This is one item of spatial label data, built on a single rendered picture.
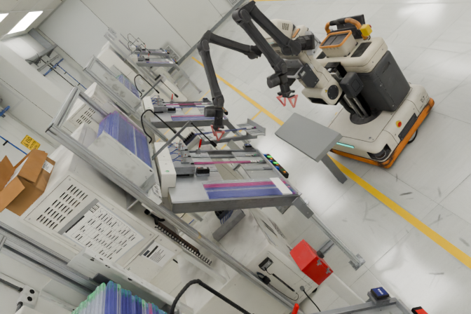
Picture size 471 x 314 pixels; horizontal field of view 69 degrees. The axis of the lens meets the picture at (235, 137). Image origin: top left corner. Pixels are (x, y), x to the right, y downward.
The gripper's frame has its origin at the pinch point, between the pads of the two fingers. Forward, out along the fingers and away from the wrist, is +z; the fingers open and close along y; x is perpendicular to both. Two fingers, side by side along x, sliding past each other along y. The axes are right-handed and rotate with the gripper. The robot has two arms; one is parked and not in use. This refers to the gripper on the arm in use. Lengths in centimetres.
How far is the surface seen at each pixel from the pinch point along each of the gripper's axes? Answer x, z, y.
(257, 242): 18, 48, 52
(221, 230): 3, 57, 25
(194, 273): -14, 83, 32
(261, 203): 13, 17, 60
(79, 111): -95, 9, -84
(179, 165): -27.8, 8.9, 26.4
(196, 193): -21, 15, 49
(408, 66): 191, -55, -51
